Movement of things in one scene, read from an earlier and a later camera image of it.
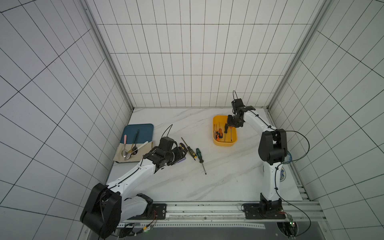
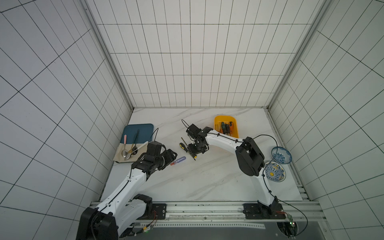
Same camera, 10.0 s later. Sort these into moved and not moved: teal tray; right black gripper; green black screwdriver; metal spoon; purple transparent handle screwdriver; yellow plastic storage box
Moved: green black screwdriver; right black gripper
Not moved: purple transparent handle screwdriver; metal spoon; yellow plastic storage box; teal tray
